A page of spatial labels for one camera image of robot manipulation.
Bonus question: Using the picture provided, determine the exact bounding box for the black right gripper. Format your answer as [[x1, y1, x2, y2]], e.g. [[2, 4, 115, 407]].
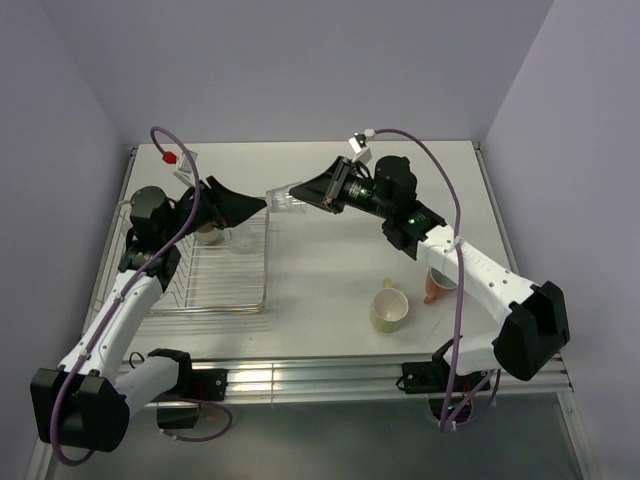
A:
[[290, 156, 393, 220]]

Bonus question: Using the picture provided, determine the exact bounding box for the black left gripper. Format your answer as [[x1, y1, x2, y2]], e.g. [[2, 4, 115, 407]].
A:
[[162, 176, 266, 244]]

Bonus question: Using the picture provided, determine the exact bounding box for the brown and white paper cup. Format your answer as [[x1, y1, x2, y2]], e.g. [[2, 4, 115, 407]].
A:
[[194, 224, 224, 246]]

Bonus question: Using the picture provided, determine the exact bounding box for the small clear glass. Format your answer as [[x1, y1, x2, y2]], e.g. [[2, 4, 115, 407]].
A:
[[265, 182, 307, 214]]

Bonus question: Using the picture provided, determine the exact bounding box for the large clear glass tumbler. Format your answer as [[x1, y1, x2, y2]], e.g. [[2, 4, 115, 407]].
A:
[[228, 215, 265, 254]]

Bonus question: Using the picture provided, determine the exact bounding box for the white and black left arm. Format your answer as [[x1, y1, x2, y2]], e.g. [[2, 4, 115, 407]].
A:
[[30, 176, 267, 455]]

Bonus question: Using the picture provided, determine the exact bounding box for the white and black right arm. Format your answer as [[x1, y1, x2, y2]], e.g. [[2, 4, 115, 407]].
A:
[[289, 156, 570, 390]]

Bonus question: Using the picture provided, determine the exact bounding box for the yellow-green ceramic mug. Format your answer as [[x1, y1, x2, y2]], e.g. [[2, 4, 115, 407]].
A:
[[369, 277, 409, 333]]

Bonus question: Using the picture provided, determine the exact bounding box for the orange ceramic mug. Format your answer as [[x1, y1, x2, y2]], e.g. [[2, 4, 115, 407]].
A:
[[424, 268, 457, 305]]

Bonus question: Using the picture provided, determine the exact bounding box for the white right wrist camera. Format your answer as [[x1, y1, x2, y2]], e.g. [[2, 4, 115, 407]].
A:
[[348, 129, 376, 164]]

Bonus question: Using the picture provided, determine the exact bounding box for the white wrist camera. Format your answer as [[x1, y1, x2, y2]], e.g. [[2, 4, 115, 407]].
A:
[[161, 150, 195, 187], [348, 129, 376, 164]]

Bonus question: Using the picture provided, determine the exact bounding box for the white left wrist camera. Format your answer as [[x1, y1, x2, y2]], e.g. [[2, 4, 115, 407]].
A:
[[161, 150, 195, 187]]

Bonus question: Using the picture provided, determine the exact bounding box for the metal wire dish rack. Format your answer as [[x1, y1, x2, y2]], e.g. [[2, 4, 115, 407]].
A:
[[92, 197, 274, 317]]

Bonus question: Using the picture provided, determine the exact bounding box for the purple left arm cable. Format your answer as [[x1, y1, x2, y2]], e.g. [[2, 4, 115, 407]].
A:
[[52, 125, 235, 466]]

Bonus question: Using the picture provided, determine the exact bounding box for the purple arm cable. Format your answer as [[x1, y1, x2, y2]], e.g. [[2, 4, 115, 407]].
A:
[[372, 128, 502, 434], [52, 125, 235, 466]]

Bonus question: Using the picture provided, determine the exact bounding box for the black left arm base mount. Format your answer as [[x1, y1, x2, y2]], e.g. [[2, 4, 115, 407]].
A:
[[156, 368, 233, 436]]

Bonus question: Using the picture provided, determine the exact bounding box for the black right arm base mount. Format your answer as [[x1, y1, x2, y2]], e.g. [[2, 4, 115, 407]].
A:
[[395, 361, 487, 420]]

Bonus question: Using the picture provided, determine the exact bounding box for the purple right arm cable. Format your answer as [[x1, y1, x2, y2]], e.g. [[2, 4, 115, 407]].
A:
[[372, 128, 502, 434]]

